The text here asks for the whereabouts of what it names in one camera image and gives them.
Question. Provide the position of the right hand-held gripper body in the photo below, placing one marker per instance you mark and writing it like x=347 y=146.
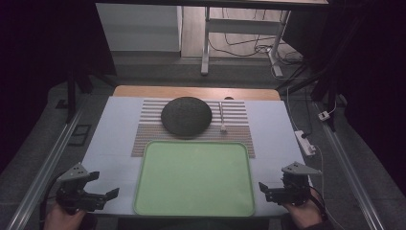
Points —
x=297 y=191

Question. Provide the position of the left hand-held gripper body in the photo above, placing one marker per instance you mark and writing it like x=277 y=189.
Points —
x=74 y=191

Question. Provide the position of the person's right hand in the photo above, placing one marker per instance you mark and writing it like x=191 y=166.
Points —
x=304 y=215

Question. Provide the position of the person's left hand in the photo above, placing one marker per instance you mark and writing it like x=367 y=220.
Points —
x=62 y=220

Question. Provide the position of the white power strip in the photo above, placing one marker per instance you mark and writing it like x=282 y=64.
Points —
x=304 y=143

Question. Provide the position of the striped woven placemat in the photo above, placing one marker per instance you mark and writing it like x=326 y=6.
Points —
x=236 y=140

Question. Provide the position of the small white adapter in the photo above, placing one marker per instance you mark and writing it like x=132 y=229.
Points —
x=324 y=115

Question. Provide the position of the green plastic tray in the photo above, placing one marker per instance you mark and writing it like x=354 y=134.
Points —
x=194 y=179

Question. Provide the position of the black metal stand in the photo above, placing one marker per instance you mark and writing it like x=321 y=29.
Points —
x=71 y=99
x=328 y=86

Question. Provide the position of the white spoon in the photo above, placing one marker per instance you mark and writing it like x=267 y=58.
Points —
x=222 y=118

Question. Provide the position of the dark grey round bowl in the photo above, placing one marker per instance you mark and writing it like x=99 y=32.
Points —
x=186 y=116

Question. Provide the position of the white cabinet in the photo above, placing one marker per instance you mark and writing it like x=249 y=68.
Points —
x=140 y=28

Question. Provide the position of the aluminium rail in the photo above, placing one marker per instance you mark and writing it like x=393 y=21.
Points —
x=48 y=166
x=348 y=172

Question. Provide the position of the black rectangular frame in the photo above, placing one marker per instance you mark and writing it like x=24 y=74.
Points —
x=75 y=140

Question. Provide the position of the white desk frame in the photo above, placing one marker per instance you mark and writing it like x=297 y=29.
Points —
x=239 y=26

